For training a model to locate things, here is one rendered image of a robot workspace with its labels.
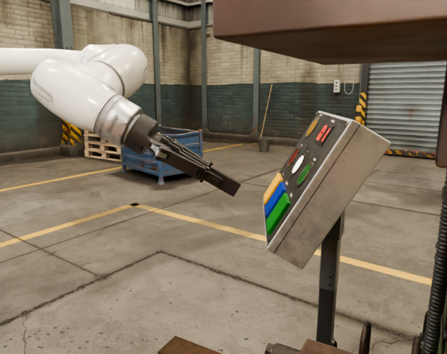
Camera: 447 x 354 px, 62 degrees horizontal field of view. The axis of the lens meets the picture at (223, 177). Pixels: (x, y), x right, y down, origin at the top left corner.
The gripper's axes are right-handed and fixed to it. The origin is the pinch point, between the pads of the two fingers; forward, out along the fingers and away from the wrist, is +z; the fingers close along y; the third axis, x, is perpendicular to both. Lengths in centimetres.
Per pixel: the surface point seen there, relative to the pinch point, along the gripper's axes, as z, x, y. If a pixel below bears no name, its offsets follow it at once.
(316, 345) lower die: 16.0, -1.3, 36.4
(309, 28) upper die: -3, 21, 55
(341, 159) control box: 15.5, 16.0, 6.9
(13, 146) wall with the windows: -336, -287, -579
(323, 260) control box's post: 29.6, -6.2, -8.1
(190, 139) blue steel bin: -48, -85, -465
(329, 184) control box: 16.3, 11.1, 6.9
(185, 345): 2.7, -4.5, 42.6
